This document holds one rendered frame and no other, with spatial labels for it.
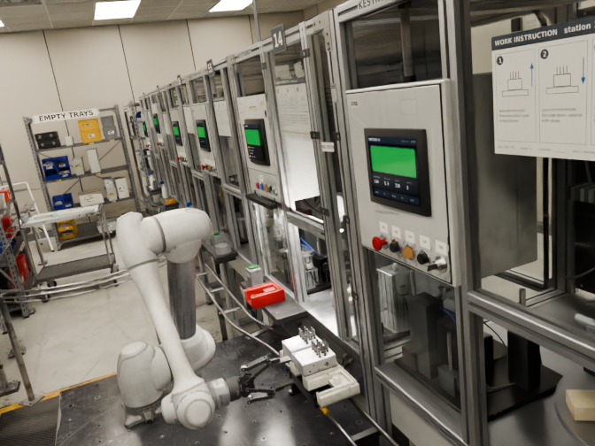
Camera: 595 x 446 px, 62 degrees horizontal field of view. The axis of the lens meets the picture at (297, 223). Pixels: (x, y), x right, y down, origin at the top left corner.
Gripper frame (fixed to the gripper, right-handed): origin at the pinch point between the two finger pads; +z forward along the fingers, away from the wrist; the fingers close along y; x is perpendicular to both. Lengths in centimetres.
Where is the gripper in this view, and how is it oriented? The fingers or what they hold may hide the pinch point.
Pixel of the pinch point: (284, 372)
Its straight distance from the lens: 178.5
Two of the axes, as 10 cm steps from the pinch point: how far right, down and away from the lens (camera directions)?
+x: -3.6, -1.8, 9.1
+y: -1.3, -9.6, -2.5
